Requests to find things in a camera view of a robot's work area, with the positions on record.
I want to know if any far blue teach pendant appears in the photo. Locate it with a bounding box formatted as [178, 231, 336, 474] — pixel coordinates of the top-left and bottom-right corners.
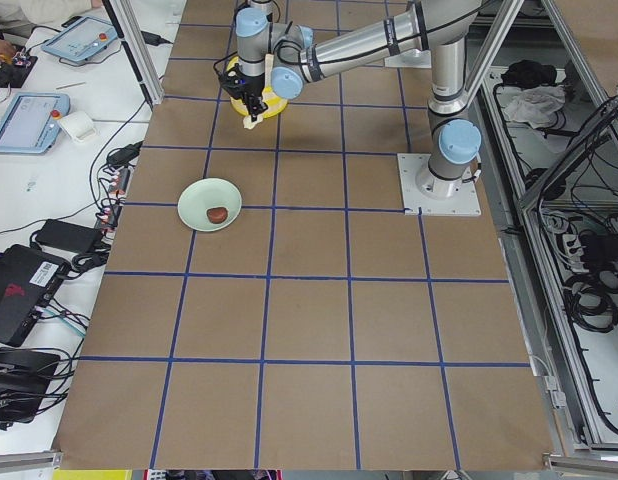
[41, 16, 118, 64]

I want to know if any small white box device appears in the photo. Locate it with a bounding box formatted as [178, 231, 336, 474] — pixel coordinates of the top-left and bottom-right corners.
[57, 111, 98, 144]

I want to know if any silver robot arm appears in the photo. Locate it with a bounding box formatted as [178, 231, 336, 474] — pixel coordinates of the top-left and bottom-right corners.
[218, 1, 482, 124]

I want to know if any cream white bun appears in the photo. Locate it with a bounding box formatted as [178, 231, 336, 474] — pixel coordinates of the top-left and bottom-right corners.
[242, 114, 264, 130]

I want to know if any brown bun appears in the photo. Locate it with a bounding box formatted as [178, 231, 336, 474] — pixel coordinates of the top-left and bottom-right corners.
[206, 206, 229, 225]

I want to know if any white cloth pile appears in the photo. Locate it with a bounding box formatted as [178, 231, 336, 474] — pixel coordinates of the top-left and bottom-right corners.
[503, 86, 566, 128]

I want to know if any blue teach pendant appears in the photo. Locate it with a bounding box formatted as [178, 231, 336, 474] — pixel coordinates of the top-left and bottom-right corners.
[41, 16, 118, 64]
[0, 93, 71, 155]

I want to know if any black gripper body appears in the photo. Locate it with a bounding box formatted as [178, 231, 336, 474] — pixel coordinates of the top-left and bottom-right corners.
[219, 69, 262, 103]

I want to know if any pale green plate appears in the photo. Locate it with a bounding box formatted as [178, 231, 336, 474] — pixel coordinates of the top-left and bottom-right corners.
[177, 178, 242, 232]

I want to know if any near blue teach pendant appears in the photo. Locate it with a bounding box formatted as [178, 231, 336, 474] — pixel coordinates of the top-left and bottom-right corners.
[0, 93, 71, 155]

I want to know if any black power adapter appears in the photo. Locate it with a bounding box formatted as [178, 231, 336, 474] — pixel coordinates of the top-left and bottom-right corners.
[30, 219, 103, 253]

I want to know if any yellow steamer layer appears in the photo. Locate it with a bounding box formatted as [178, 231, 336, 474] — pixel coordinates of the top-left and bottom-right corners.
[230, 54, 288, 119]

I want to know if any aluminium frame post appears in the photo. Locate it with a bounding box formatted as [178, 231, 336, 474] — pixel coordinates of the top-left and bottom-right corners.
[103, 0, 164, 109]

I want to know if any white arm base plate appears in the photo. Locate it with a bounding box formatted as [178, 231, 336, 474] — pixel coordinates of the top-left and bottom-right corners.
[397, 153, 482, 217]

